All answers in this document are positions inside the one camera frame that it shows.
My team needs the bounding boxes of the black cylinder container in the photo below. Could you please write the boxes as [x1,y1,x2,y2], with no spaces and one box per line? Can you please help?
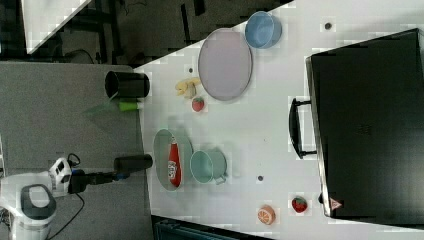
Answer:
[114,154,153,174]

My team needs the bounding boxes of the green oval strainer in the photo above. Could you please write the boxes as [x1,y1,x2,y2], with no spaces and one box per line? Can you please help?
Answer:
[153,129,193,192]

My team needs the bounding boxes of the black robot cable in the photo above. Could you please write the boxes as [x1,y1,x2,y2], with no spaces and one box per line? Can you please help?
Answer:
[46,152,86,240]

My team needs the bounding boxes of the silver toaster oven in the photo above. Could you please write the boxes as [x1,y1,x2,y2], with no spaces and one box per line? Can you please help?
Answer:
[305,28,424,229]

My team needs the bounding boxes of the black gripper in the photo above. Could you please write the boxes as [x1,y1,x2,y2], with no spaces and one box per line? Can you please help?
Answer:
[68,172,129,194]

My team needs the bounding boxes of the orange slice toy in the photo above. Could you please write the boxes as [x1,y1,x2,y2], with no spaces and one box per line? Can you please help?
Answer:
[257,205,276,225]

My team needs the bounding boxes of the peeled banana toy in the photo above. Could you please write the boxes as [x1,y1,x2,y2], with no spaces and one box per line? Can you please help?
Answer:
[175,77,201,99]

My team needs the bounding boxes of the green mug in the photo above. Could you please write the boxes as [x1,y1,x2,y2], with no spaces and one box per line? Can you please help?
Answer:
[190,149,227,185]

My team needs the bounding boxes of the red ketchup bottle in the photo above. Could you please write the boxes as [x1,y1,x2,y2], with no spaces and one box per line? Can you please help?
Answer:
[168,137,181,187]

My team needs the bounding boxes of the small red strawberry toy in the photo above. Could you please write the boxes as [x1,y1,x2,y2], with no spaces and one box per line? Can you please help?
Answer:
[291,196,308,213]

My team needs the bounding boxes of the green funnel tool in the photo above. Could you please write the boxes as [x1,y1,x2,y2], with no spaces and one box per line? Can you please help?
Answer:
[84,93,141,116]

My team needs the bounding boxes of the grey round plate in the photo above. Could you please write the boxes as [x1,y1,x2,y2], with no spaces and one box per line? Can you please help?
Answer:
[198,28,253,101]

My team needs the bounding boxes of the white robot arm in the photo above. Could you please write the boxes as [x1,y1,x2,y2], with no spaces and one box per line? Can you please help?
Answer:
[1,157,128,240]

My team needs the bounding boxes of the black cup with funnel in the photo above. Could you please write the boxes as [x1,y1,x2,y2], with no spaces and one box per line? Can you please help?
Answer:
[105,71,150,98]

